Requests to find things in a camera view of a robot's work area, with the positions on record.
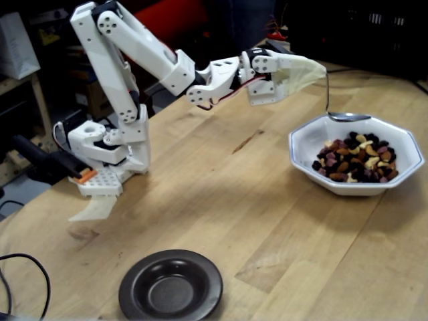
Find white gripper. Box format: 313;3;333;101
239;48;326;107

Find metal spoon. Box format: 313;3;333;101
322;74;372;123

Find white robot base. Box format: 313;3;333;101
52;112;131;198

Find white octagonal bowl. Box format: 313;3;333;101
288;114;423;197

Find brown round plate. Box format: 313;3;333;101
118;249;224;321

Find red alligator clips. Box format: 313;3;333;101
265;16;290;41

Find dark blue fabric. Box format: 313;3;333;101
230;0;277;51

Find black plastic crate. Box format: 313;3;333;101
289;0;428;81

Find mixed nuts and dried fruit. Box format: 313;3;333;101
311;131;399;184

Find red chair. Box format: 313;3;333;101
132;0;215;68

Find cream tape strip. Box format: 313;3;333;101
68;195;118;222

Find yellow package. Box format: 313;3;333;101
37;28;62;46

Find wooden shelf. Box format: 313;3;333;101
0;72;54;188

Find black bar clamp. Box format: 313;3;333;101
11;134;98;184

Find white cardboard box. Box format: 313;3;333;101
0;12;41;80

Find long black cable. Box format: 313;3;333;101
0;253;51;318

